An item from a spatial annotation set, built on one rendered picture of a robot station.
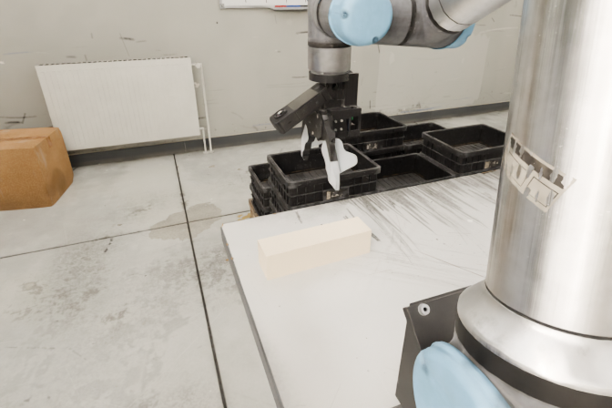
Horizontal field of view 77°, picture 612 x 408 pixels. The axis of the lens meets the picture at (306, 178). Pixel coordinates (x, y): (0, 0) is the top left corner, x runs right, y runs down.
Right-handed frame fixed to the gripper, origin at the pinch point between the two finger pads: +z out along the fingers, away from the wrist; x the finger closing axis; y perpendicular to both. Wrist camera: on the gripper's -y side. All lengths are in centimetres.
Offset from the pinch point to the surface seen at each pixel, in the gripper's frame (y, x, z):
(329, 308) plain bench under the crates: -3.7, -14.7, 20.0
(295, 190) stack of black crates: 17, 57, 35
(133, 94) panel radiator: -38, 245, 35
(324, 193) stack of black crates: 29, 56, 38
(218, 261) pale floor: -9, 98, 90
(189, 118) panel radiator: 0, 245, 58
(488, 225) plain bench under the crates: 45.3, -4.9, 20.0
